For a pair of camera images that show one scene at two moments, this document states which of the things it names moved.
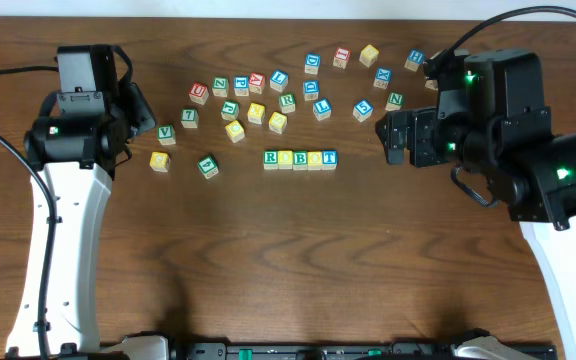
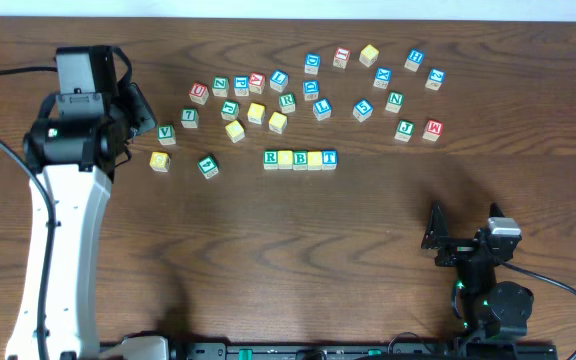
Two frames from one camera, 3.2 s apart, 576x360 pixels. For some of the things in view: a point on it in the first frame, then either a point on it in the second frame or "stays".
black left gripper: [138, 110] stays
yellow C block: [235, 131] stays
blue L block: [322, 109] stays
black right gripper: [437, 130] to [458, 247]
